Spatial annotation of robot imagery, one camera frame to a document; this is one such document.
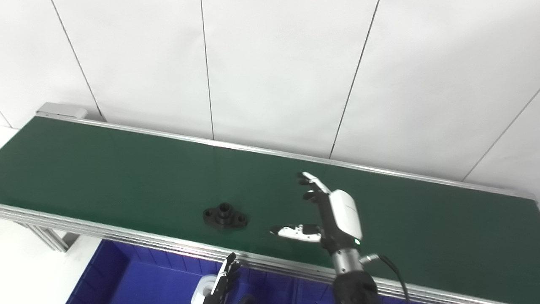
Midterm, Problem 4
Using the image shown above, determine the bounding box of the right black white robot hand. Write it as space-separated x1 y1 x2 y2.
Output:
270 172 363 256

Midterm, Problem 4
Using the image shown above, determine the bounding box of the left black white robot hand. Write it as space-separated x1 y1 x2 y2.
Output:
202 252 241 304

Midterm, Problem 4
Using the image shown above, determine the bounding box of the black flange part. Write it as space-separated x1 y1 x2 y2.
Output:
203 202 249 230

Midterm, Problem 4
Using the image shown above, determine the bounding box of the green conveyor belt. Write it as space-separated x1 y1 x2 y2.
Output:
0 116 540 304
0 111 540 304

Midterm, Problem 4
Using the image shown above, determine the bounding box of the aluminium conveyor support leg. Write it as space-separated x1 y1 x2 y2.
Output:
17 222 79 253

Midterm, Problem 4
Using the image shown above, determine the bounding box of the grey conveyor end cover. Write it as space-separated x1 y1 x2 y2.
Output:
37 103 88 120

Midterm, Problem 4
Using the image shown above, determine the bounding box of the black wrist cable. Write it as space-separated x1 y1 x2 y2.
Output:
361 253 410 304

